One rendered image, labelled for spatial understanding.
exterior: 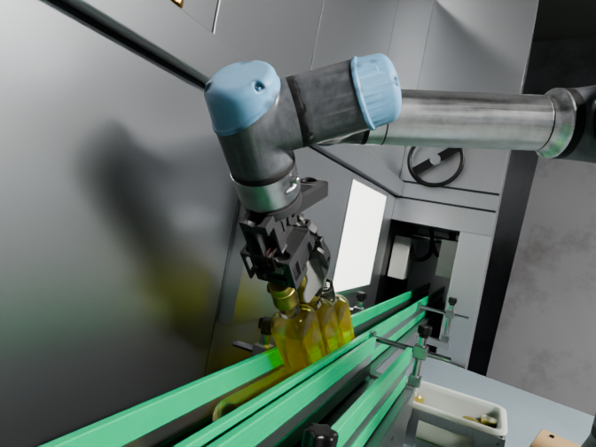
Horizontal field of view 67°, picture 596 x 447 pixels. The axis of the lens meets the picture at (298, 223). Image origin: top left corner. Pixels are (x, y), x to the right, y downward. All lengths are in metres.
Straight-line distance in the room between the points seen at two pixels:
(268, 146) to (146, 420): 0.30
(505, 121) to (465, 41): 1.34
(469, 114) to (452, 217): 1.20
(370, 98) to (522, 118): 0.26
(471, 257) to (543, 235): 1.59
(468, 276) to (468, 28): 0.95
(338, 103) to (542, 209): 3.00
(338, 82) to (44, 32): 0.27
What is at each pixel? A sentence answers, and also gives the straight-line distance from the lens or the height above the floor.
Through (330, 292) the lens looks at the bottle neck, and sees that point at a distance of 0.79.
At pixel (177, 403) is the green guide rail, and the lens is 0.55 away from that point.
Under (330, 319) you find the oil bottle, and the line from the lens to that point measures 0.76.
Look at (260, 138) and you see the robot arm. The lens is 0.45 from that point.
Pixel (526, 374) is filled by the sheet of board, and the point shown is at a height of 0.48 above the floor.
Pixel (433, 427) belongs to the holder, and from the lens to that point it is 1.06.
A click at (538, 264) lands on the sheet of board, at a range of 3.32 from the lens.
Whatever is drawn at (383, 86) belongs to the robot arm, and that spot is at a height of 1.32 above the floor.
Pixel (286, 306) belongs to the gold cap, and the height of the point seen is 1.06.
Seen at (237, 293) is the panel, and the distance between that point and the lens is 0.77.
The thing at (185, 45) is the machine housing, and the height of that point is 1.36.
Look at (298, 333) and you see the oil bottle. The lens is 0.66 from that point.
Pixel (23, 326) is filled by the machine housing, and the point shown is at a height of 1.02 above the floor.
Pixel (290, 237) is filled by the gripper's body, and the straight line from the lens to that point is 0.57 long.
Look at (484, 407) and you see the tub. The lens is 1.20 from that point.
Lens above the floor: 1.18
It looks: 1 degrees down
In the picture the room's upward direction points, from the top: 11 degrees clockwise
